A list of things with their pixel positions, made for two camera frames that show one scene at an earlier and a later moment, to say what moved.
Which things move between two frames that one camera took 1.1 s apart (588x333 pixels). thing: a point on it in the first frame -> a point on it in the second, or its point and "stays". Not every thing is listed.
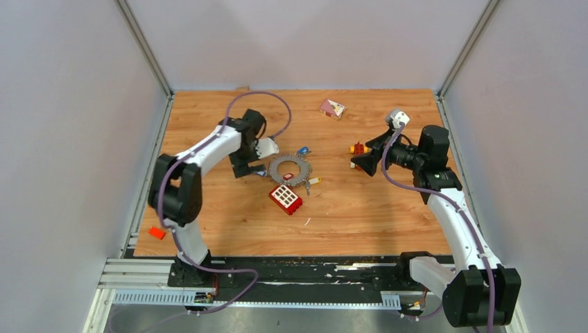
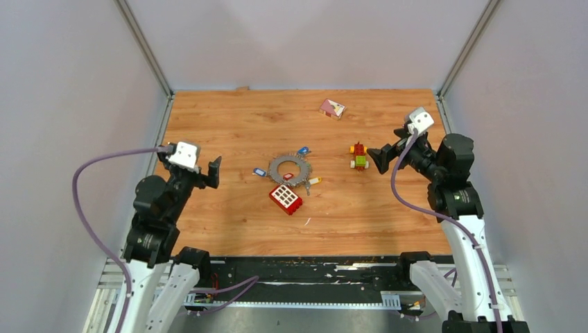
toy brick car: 359,150 stays
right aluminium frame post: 490,9 stays
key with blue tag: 304,150 stays
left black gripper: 240,167 -> 212,178
